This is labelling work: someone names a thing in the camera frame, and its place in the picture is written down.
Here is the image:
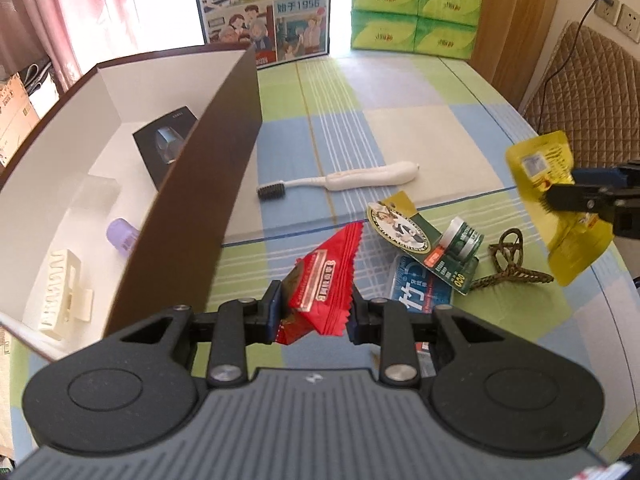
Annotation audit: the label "clear plastic case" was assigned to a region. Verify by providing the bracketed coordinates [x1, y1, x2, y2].
[70, 172, 123, 221]

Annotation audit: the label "white toothbrush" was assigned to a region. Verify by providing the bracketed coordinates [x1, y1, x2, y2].
[256, 160, 420, 202]

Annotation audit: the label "stack of green tissue packs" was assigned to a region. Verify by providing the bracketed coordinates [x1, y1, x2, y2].
[350, 0, 487, 60]

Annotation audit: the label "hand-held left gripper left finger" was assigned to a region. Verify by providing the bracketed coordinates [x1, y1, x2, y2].
[104, 280, 284, 388]

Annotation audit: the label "wooden cabinet panel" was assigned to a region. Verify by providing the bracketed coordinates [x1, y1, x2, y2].
[470, 0, 568, 106]

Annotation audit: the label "small black box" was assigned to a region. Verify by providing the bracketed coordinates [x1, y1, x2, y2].
[132, 105, 202, 193]

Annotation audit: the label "blue toothpick box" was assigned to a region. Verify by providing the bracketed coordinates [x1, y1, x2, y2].
[389, 254, 457, 378]

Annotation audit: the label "red snack packet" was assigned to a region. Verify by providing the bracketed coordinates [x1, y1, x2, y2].
[276, 221, 365, 346]

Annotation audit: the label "small purple container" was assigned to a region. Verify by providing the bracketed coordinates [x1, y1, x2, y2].
[106, 217, 141, 257]

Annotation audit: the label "checked cloth desktop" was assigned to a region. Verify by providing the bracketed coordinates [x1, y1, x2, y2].
[7, 52, 640, 466]

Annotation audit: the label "leopard hair claw clip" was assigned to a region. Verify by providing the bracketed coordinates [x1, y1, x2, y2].
[467, 228, 555, 292]

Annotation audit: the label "pink curtain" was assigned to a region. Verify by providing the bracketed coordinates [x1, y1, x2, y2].
[0, 0, 141, 91]

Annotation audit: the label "printed cardboard box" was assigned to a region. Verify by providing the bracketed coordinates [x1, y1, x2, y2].
[0, 72, 41, 168]

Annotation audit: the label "white plastic buckets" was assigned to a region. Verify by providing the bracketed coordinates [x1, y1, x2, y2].
[20, 60, 61, 111]

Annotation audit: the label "cream hair claw clip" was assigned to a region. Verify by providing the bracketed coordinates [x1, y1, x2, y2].
[37, 249, 95, 337]

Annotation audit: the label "blue printed milk carton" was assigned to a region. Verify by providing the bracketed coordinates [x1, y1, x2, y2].
[189, 0, 332, 70]

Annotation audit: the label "brown quilted chair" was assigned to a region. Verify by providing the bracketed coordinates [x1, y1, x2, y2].
[520, 21, 640, 171]

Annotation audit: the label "green balm card pack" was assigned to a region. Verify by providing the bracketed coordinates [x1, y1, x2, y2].
[366, 191, 486, 295]

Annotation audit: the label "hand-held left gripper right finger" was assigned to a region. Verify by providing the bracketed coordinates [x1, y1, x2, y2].
[347, 285, 521, 388]

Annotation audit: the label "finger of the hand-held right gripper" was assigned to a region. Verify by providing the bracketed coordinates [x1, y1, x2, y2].
[571, 161, 640, 193]
[545, 184, 640, 238]

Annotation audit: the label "yellow snack packet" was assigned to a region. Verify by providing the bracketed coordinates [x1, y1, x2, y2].
[505, 131, 615, 287]

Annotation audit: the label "brown cardboard storage box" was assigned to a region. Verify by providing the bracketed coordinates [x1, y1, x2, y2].
[0, 45, 263, 361]

